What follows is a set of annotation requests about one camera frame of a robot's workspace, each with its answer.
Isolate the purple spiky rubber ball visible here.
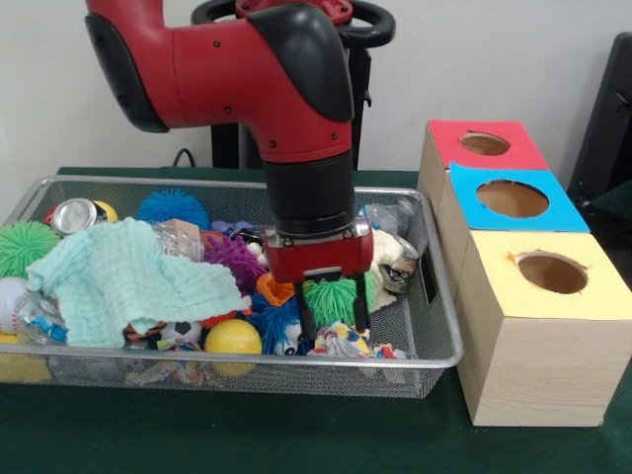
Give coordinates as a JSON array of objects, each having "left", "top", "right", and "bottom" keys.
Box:
[{"left": 202, "top": 234, "right": 269, "bottom": 297}]

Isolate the dark green table cloth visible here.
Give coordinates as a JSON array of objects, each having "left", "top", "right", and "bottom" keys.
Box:
[
  {"left": 590, "top": 180, "right": 632, "bottom": 216},
  {"left": 0, "top": 166, "right": 632, "bottom": 474}
]

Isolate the green spiky rubber ball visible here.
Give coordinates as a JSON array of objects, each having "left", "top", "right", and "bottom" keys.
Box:
[
  {"left": 0, "top": 219, "right": 61, "bottom": 280},
  {"left": 301, "top": 275, "right": 379, "bottom": 328}
]

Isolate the cream knitted cloth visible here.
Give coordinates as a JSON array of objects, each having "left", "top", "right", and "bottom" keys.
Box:
[{"left": 367, "top": 227, "right": 421, "bottom": 312}]

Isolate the wooden box with three holes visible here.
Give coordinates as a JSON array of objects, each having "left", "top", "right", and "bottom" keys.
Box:
[{"left": 417, "top": 118, "right": 632, "bottom": 429}]

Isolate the smooth yellow ball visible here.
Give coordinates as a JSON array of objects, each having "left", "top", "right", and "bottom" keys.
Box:
[{"left": 203, "top": 318, "right": 263, "bottom": 356}]

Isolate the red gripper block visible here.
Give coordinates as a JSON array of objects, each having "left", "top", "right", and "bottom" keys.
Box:
[{"left": 261, "top": 220, "right": 375, "bottom": 343}]

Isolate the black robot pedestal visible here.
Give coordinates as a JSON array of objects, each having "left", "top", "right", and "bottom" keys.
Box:
[{"left": 190, "top": 0, "right": 396, "bottom": 172}]

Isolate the shallow mesh bin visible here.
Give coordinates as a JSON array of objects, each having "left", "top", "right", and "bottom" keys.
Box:
[{"left": 0, "top": 175, "right": 465, "bottom": 401}]

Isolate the crushed silver drink can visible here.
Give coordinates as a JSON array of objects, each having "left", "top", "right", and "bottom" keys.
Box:
[{"left": 48, "top": 197, "right": 113, "bottom": 237}]

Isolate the blue spiky rubber ball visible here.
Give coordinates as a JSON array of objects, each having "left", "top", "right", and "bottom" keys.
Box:
[{"left": 135, "top": 188, "right": 211, "bottom": 231}]

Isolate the black cable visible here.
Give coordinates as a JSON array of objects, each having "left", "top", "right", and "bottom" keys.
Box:
[{"left": 171, "top": 146, "right": 198, "bottom": 169}]

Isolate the mint green cloth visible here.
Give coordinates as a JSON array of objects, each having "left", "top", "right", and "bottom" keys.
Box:
[{"left": 25, "top": 216, "right": 252, "bottom": 350}]

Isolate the white cloth with coloured shapes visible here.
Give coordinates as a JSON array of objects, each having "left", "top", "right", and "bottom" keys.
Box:
[{"left": 306, "top": 319, "right": 417, "bottom": 359}]

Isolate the blue furry toy with eyes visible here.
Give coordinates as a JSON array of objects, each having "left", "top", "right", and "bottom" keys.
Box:
[{"left": 246, "top": 293, "right": 317, "bottom": 357}]

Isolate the orange plastic block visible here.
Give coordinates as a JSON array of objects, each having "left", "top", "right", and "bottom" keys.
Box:
[{"left": 256, "top": 272, "right": 297, "bottom": 307}]

